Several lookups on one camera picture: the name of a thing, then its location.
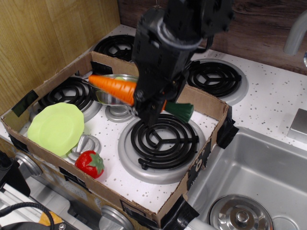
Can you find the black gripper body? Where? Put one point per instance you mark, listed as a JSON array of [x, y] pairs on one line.
[[160, 56]]

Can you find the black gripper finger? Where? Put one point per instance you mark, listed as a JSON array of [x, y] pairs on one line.
[[180, 83], [149, 111]]

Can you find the orange toy carrot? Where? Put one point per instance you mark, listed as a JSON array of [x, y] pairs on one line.
[[181, 111]]

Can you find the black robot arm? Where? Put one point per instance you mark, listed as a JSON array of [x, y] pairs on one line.
[[202, 19]]

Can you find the light green plastic plate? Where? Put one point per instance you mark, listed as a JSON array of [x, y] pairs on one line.
[[57, 128]]

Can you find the grey stove knob centre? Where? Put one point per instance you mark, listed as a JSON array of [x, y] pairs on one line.
[[118, 114]]

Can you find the grey stove knob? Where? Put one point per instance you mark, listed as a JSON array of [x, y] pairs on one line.
[[86, 142], [118, 114]]

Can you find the front right black burner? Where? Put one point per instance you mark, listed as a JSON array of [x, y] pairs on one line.
[[165, 145]]

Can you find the back left black burner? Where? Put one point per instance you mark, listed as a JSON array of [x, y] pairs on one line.
[[116, 46]]

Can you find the small steel pot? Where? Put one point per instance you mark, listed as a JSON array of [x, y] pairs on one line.
[[108, 98]]

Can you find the grey stove knob front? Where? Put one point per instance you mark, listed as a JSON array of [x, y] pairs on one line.
[[86, 142]]

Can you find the cardboard fence box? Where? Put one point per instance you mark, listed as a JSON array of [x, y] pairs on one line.
[[146, 205]]

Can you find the front left black burner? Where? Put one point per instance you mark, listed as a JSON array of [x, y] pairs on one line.
[[72, 91]]

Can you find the red toy strawberry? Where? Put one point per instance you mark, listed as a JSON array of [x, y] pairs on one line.
[[90, 163]]

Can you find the silver oven dial right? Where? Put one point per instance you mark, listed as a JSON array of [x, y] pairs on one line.
[[111, 219]]

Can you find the silver oven dial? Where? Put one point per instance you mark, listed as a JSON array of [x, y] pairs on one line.
[[111, 219], [27, 166]]

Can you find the steel sink basin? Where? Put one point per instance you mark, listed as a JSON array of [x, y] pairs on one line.
[[254, 165]]

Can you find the grey faucet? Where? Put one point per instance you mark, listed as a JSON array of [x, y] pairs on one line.
[[296, 35]]

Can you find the silver oven dial left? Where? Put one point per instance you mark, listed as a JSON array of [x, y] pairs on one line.
[[27, 166]]

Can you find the steel pot lid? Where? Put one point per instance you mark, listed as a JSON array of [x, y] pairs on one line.
[[239, 212]]

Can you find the small orange yellow object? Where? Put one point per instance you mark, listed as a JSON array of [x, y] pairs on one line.
[[44, 220]]

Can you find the black clamp block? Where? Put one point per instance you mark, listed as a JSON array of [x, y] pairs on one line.
[[11, 175]]

